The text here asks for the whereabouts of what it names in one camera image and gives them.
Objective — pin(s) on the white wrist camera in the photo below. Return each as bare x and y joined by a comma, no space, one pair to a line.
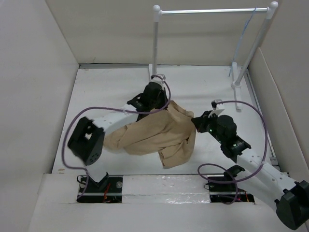
218,108
159,79

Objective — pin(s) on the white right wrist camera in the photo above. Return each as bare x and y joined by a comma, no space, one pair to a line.
218,108

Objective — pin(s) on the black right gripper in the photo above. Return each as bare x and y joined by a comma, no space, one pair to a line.
200,121

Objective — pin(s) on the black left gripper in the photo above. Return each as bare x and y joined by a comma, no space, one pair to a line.
162,94

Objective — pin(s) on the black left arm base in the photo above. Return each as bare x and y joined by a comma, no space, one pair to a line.
108,190

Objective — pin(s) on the blue wire hanger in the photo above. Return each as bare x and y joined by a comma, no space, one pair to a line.
240,40

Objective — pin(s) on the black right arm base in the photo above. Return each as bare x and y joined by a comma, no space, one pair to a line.
221,193

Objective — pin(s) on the beige t shirt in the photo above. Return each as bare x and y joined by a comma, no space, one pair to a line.
170,133

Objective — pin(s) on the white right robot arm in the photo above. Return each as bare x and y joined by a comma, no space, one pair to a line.
287,197

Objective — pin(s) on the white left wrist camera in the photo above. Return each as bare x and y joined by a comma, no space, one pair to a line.
159,79

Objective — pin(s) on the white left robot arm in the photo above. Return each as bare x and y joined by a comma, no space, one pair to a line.
86,140

